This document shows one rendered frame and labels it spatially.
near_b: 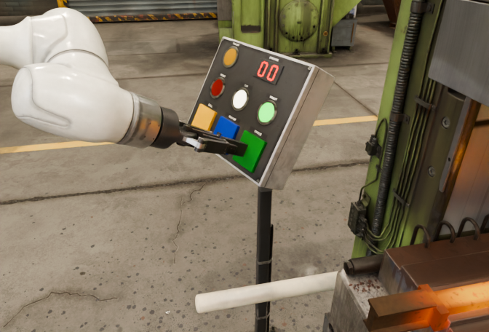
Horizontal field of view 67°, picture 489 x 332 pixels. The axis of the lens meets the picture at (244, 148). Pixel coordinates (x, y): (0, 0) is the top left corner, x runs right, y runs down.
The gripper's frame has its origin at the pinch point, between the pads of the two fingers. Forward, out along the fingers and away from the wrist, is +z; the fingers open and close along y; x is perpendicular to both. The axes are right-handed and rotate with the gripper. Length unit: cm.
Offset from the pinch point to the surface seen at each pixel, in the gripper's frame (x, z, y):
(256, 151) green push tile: 0.9, 4.7, 2.7
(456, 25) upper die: 28.5, -11.3, 37.7
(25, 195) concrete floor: -108, 20, -182
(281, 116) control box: 10.2, 5.4, 4.3
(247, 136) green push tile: 2.8, 4.7, -1.8
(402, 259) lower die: -1.7, 7.7, 38.3
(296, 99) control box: 14.7, 5.4, 6.2
